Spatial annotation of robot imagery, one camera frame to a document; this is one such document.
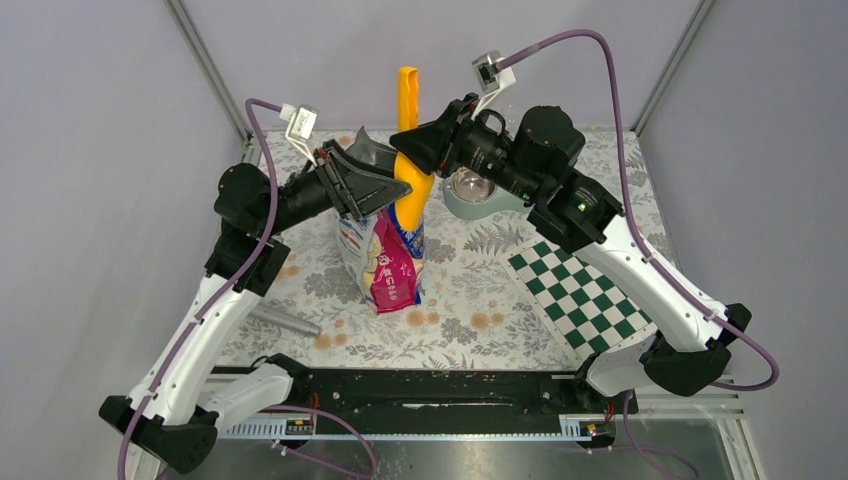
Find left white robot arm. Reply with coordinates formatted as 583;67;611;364
99;141;411;474

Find grey metal cylinder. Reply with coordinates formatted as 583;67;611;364
250;304;322;338

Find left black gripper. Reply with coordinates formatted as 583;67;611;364
262;138;413;236

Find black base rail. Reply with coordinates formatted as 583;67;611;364
265;355;638;441

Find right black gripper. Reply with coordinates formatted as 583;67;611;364
388;92;542;203

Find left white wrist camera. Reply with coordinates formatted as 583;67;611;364
279;103;318;165

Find floral table mat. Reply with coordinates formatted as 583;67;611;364
218;129;694;374

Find pink pet food bag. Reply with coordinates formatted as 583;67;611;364
334;126;427;316

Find orange plastic scoop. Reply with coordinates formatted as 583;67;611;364
394;66;434;231

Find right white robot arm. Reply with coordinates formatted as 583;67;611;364
389;94;751;412

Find green double pet bowl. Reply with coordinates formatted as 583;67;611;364
443;167;530;221

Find green white checkerboard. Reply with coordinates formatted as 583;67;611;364
499;240;656;367

